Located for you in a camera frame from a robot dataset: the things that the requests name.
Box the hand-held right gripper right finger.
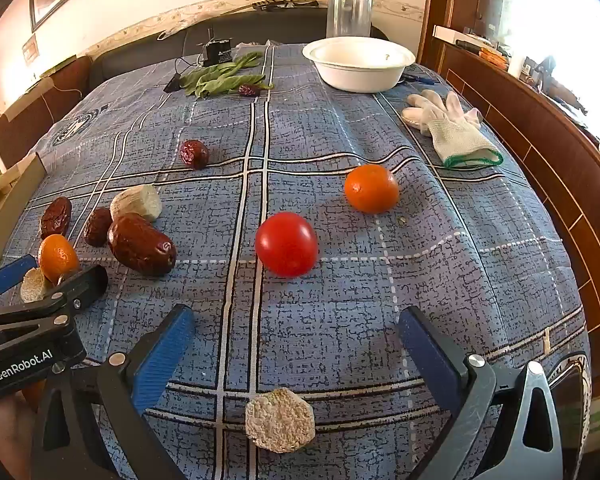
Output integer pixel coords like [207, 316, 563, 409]
[397, 305, 566, 480]

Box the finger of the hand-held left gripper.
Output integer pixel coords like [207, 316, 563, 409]
[0, 254, 39, 311]
[0, 264, 109, 346]

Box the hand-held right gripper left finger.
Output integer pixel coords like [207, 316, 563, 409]
[30, 304, 197, 480]

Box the small orange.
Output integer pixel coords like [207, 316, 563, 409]
[38, 234, 80, 283]

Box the dark red date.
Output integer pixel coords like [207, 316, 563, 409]
[83, 207, 113, 248]

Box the large red date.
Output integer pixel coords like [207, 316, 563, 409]
[107, 213, 177, 277]

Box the wrinkled red date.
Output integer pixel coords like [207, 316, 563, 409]
[40, 196, 73, 241]
[179, 140, 210, 169]

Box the cardboard box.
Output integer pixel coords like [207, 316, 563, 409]
[0, 152, 48, 261]

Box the red tomato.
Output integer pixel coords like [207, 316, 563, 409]
[254, 211, 319, 278]

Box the large orange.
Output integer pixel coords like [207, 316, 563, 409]
[344, 164, 400, 214]

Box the person's left forearm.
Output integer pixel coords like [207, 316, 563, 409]
[0, 382, 43, 480]

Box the blue plaid tablecloth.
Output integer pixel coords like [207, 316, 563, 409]
[10, 42, 593, 480]

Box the brown sofa seat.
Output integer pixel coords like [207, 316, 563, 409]
[0, 55, 93, 171]

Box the white glove with green cuff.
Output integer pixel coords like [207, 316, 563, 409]
[420, 91, 504, 169]

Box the black leather sofa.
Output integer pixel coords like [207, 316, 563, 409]
[87, 7, 386, 91]

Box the bunch of green leaves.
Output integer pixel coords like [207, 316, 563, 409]
[179, 51, 276, 99]

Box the wooden cabinet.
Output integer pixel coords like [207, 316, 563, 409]
[417, 0, 600, 411]

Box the black power adapter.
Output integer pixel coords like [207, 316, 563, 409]
[200, 40, 233, 67]

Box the white bowl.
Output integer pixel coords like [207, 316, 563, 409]
[302, 36, 417, 93]

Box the dark long tool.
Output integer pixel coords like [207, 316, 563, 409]
[252, 0, 321, 12]

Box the clear plastic container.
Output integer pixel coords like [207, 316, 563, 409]
[326, 0, 373, 41]

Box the black cable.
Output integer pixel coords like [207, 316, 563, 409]
[162, 57, 206, 93]

